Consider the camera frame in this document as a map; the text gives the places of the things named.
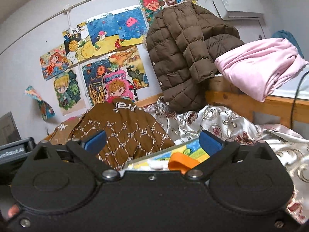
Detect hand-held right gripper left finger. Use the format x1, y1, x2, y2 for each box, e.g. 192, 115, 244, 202
24, 130, 120, 181

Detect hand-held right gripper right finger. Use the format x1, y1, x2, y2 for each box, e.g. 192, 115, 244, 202
186, 130, 282, 182

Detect grey tray with painted picture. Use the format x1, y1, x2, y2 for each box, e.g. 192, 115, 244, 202
123, 138, 213, 172

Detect orange cloth piece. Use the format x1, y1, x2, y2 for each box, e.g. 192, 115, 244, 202
168, 152, 201, 174

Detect person's left hand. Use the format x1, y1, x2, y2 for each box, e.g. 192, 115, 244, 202
7, 204, 20, 219

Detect grey framed board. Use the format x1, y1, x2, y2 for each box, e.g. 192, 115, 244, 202
0, 111, 22, 145

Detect white floral satin quilt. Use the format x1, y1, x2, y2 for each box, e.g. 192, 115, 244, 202
145, 97, 309, 225

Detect brown letter-print blanket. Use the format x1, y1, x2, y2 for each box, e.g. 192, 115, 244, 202
45, 97, 177, 171

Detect loose colourful paper drawing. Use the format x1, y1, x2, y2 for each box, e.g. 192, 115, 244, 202
24, 85, 55, 121

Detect pink folded blanket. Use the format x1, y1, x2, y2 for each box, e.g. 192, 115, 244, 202
214, 38, 309, 102

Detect brown puffer jacket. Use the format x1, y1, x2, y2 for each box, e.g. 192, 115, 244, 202
145, 3, 245, 113

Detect teal cloth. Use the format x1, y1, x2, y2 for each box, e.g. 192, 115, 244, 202
272, 30, 305, 58

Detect white air conditioner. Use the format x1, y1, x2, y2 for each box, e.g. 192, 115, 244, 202
212, 0, 265, 20

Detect blond child wall drawing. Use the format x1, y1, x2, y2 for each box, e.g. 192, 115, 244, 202
53, 69, 87, 116

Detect fish and seaweed wall drawing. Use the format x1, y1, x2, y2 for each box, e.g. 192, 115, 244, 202
81, 57, 113, 107

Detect pink cartoon child wall drawing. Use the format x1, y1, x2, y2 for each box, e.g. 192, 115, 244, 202
102, 65, 138, 103

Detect dark green wall drawing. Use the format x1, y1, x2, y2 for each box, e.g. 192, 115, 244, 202
126, 61, 149, 90

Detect orange-haired girl wall drawing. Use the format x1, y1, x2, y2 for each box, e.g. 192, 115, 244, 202
40, 45, 70, 81

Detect orange landscape wall drawing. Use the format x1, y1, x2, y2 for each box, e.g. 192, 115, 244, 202
109, 45, 143, 69

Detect black cable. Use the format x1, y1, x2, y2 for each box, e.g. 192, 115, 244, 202
291, 71, 309, 128

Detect black yellow wall drawing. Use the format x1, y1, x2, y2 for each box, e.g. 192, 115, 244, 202
62, 22, 97, 66

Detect blue sea wall drawing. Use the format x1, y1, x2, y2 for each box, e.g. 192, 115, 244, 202
86, 7, 149, 54

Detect colourful drawings on wall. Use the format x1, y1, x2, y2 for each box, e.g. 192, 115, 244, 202
0, 0, 242, 56

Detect red-haired child wall drawing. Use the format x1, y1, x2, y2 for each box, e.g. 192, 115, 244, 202
138, 0, 166, 27

